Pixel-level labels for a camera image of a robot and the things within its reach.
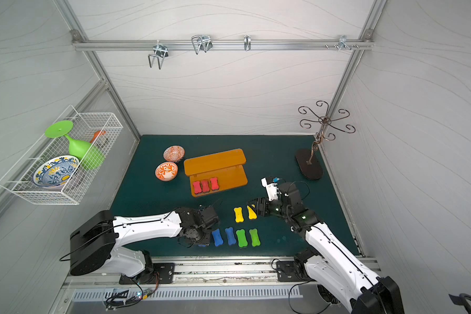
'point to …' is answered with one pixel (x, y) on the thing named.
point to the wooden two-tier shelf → (226, 167)
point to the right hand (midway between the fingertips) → (252, 201)
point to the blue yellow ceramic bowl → (55, 171)
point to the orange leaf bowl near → (166, 171)
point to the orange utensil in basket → (95, 135)
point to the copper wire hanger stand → (307, 161)
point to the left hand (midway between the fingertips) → (207, 242)
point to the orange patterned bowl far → (174, 153)
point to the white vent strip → (131, 294)
